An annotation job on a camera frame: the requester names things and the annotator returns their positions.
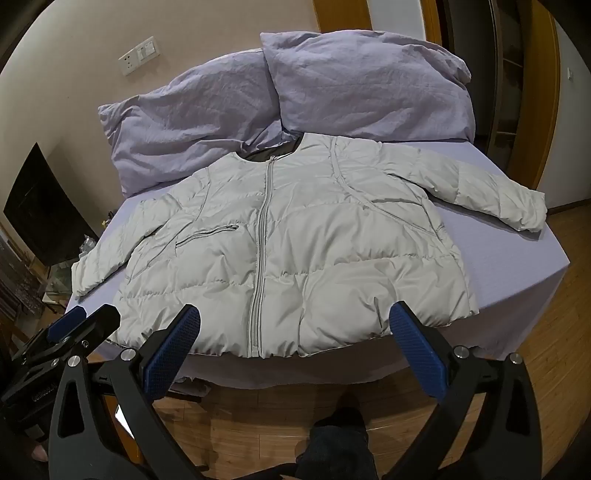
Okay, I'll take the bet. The lilac pillow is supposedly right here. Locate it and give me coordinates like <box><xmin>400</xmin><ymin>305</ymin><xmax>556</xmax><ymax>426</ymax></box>
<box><xmin>98</xmin><ymin>48</ymin><xmax>296</xmax><ymax>197</ymax></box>
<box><xmin>259</xmin><ymin>28</ymin><xmax>476</xmax><ymax>143</ymax></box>

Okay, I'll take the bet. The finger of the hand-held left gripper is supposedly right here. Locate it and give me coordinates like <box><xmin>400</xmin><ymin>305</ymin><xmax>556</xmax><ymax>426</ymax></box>
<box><xmin>25</xmin><ymin>304</ymin><xmax>122</xmax><ymax>376</ymax></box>
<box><xmin>9</xmin><ymin>306</ymin><xmax>88</xmax><ymax>365</ymax></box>

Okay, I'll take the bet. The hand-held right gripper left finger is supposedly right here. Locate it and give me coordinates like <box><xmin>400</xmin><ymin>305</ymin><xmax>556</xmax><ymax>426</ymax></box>
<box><xmin>48</xmin><ymin>303</ymin><xmax>204</xmax><ymax>480</ymax></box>

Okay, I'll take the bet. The black television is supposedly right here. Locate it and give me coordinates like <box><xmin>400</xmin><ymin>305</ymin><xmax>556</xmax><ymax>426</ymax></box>
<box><xmin>4</xmin><ymin>143</ymin><xmax>100</xmax><ymax>267</ymax></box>

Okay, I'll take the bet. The orange wooden door frame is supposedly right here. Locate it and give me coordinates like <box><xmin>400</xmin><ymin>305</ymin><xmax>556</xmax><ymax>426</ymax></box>
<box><xmin>526</xmin><ymin>0</ymin><xmax>562</xmax><ymax>192</ymax></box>

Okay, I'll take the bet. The orange wooden wall panel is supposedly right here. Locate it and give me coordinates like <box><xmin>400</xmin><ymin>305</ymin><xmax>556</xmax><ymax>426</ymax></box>
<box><xmin>316</xmin><ymin>0</ymin><xmax>373</xmax><ymax>31</ymax></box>

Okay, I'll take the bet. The person's leg in dark pants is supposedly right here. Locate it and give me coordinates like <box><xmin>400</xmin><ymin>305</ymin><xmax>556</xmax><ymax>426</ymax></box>
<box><xmin>295</xmin><ymin>394</ymin><xmax>372</xmax><ymax>480</ymax></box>

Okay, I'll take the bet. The bed with lilac sheet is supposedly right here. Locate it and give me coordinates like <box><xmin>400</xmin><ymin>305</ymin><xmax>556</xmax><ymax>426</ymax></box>
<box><xmin>65</xmin><ymin>138</ymin><xmax>571</xmax><ymax>393</ymax></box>

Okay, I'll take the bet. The light grey puffer jacket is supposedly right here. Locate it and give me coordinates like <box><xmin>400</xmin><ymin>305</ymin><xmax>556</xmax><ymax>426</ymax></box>
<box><xmin>71</xmin><ymin>133</ymin><xmax>549</xmax><ymax>360</ymax></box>

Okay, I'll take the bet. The white wall socket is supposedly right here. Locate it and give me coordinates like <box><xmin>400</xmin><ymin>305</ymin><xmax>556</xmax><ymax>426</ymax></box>
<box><xmin>119</xmin><ymin>48</ymin><xmax>140</xmax><ymax>76</ymax></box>

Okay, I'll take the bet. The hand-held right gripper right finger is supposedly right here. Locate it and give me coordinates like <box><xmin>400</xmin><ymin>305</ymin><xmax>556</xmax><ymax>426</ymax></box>
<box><xmin>389</xmin><ymin>301</ymin><xmax>552</xmax><ymax>480</ymax></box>

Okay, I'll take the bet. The dark wardrobe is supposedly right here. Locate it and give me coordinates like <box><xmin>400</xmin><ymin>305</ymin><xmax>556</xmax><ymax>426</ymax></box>
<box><xmin>436</xmin><ymin>0</ymin><xmax>529</xmax><ymax>162</ymax></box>

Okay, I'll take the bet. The cluttered side cabinet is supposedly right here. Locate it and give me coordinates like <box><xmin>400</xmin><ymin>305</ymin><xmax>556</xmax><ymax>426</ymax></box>
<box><xmin>0</xmin><ymin>222</ymin><xmax>100</xmax><ymax>333</ymax></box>

